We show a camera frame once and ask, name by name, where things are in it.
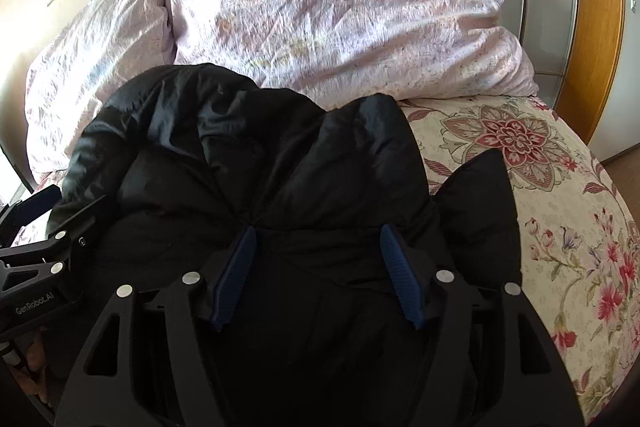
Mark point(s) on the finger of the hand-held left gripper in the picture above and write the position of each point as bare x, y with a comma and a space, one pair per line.
42, 199
75, 222

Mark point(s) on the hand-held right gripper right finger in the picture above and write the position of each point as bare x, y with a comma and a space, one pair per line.
400, 277

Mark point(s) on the floral bed sheet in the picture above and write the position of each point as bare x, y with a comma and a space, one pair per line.
575, 207

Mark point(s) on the large pink pillow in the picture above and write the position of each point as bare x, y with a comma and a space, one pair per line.
325, 7

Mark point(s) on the black puffer jacket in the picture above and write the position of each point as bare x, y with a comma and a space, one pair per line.
300, 167

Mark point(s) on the wooden wardrobe frosted glass door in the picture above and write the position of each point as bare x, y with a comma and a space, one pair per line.
600, 32

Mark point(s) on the pink crinkled pillow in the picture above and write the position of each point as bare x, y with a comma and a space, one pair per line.
100, 57

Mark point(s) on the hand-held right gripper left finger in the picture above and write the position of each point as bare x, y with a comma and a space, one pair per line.
235, 277

